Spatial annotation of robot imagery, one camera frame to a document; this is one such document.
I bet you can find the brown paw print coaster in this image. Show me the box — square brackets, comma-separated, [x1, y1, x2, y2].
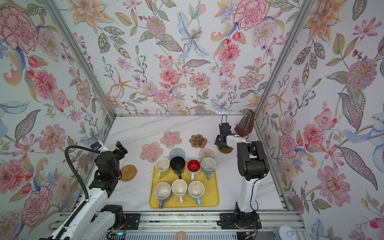
[189, 134, 208, 149]

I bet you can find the multicolour woven round coaster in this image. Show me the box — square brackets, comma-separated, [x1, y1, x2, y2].
[199, 148, 215, 161]

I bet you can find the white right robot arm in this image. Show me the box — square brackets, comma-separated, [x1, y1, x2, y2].
[215, 110, 270, 214]

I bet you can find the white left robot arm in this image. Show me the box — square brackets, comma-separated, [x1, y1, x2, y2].
[47, 141, 128, 240]

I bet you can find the round rattan woven coaster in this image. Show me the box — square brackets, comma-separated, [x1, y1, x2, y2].
[120, 165, 137, 182]

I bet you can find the round brown wooden coaster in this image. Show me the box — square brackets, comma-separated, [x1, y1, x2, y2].
[218, 146, 233, 154]

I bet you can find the pink flower coaster front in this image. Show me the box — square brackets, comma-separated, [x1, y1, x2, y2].
[140, 142, 164, 163]

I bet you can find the pink flower coaster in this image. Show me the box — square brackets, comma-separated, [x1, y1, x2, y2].
[140, 142, 164, 163]
[160, 131, 182, 149]

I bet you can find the pink flower coaster rear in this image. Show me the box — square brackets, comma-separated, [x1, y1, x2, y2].
[160, 131, 182, 149]

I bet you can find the grey blue woven coaster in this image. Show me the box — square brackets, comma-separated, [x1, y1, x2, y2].
[169, 148, 186, 159]

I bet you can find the brown wooden metronome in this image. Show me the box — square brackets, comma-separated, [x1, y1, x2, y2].
[235, 110, 255, 137]

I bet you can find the blue mug rear row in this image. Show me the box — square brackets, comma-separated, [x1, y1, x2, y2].
[201, 158, 216, 181]

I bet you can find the green mug white inside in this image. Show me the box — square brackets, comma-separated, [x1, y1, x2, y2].
[155, 157, 171, 180]

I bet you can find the red inside white mug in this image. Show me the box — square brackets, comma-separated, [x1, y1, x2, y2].
[187, 159, 201, 182]

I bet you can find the black mug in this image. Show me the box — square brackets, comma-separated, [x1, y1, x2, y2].
[170, 157, 186, 179]

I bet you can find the yellow tray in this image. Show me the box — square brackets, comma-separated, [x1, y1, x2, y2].
[149, 168, 220, 209]

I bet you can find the white round device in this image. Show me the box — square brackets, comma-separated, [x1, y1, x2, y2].
[273, 226, 299, 240]

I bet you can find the purple handle mug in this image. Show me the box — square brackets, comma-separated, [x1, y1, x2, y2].
[154, 182, 172, 209]

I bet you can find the pink handle mug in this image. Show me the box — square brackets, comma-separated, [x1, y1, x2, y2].
[171, 179, 188, 205]

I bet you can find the blue handle mug front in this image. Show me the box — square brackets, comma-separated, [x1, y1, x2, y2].
[188, 181, 205, 207]

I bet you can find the orange ring tape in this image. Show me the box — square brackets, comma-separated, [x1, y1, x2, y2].
[175, 231, 187, 240]

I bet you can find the aluminium rail base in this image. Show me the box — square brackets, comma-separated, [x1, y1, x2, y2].
[47, 209, 310, 240]

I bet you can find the aluminium corner post left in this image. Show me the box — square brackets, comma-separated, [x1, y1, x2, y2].
[42, 1, 117, 121]

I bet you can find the aluminium corner post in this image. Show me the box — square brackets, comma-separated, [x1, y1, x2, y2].
[42, 1, 117, 121]
[255, 0, 314, 119]

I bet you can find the aluminium corner post right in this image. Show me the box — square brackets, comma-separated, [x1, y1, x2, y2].
[255, 0, 314, 119]

